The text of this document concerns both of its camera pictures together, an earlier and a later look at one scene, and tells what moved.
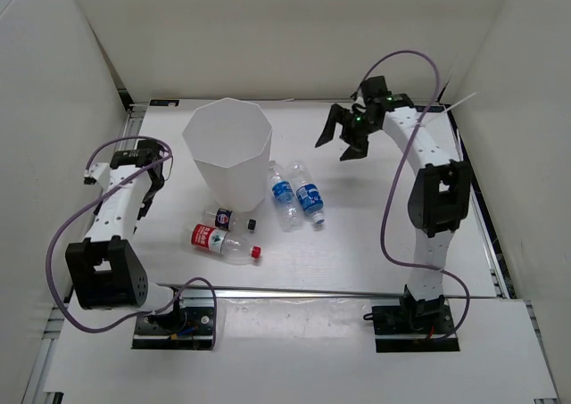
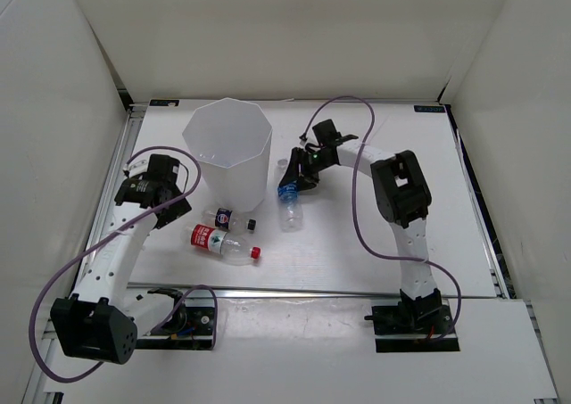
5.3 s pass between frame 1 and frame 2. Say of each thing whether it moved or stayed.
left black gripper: moved
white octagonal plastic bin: stayed
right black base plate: stayed
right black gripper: moved
